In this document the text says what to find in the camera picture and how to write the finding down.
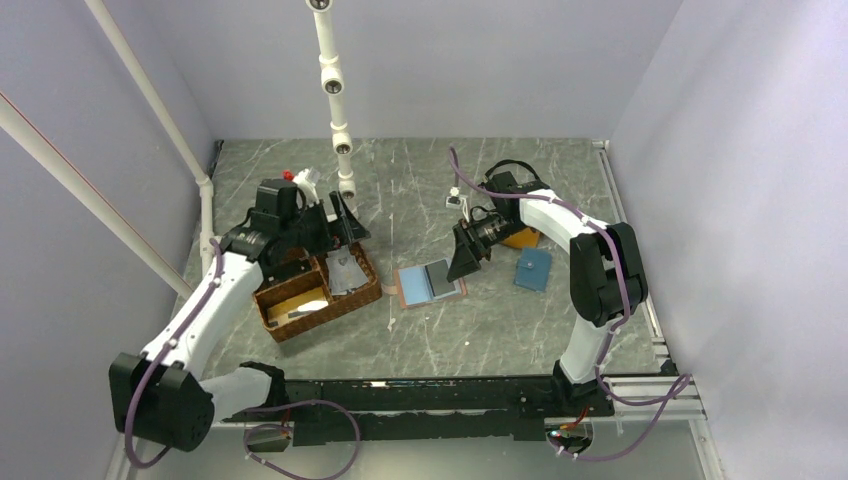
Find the gold card in basket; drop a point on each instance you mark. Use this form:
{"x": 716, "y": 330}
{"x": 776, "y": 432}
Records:
{"x": 293, "y": 308}

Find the brown wicker basket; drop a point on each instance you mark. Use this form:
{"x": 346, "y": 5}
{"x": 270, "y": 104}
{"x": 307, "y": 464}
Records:
{"x": 313, "y": 283}

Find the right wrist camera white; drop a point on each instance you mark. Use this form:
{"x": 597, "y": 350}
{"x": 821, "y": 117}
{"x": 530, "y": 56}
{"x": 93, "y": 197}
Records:
{"x": 456, "y": 200}

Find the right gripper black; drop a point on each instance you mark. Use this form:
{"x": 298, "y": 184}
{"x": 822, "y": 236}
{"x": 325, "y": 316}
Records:
{"x": 469, "y": 250}

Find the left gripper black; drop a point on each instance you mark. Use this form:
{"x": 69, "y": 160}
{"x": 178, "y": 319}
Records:
{"x": 334, "y": 232}

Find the mustard yellow card holder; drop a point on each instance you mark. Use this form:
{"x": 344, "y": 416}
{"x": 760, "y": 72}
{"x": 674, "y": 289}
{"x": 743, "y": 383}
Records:
{"x": 525, "y": 238}

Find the blue card holder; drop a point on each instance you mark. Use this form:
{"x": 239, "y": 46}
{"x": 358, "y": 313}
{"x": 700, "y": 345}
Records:
{"x": 533, "y": 269}

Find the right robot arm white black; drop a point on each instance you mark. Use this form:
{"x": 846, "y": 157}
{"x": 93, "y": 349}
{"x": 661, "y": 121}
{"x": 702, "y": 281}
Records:
{"x": 607, "y": 278}

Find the aluminium rail frame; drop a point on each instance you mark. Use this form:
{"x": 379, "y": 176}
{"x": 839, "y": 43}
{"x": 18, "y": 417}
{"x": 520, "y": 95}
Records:
{"x": 635, "y": 398}

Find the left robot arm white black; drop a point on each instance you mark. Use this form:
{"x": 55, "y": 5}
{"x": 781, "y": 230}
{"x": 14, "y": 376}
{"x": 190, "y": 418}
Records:
{"x": 199, "y": 318}

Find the grey card in basket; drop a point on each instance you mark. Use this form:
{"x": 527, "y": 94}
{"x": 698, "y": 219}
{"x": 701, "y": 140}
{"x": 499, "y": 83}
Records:
{"x": 345, "y": 275}

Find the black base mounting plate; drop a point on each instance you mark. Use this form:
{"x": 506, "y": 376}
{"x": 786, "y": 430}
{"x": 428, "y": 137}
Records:
{"x": 521, "y": 407}

